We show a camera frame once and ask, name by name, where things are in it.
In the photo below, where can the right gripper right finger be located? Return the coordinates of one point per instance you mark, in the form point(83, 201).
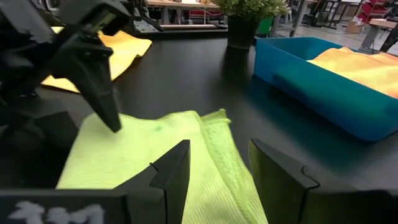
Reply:
point(280, 186)

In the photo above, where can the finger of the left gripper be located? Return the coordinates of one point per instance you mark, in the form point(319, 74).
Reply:
point(90, 77)
point(53, 124)

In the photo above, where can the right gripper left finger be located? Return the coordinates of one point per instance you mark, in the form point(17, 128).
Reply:
point(168, 193)

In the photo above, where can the green microfiber towel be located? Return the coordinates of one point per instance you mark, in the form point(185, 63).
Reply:
point(140, 155)

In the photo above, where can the yellow-orange microfiber towel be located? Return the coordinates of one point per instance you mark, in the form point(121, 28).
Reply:
point(357, 68)

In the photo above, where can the yellow microfiber towel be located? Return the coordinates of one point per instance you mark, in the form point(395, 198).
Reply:
point(130, 49)

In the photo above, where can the blue plastic bin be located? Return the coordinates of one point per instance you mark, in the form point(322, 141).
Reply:
point(311, 93)

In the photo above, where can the pale wooden background table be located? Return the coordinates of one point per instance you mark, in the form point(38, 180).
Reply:
point(186, 4)

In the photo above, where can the green container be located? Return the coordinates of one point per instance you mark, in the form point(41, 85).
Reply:
point(265, 28)

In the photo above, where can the small potted green plant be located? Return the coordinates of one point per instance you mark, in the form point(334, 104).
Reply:
point(245, 28)

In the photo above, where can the cardboard box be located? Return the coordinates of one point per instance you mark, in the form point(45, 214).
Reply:
point(354, 26)

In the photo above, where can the small wooden side table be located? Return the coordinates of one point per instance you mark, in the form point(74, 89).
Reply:
point(382, 23)

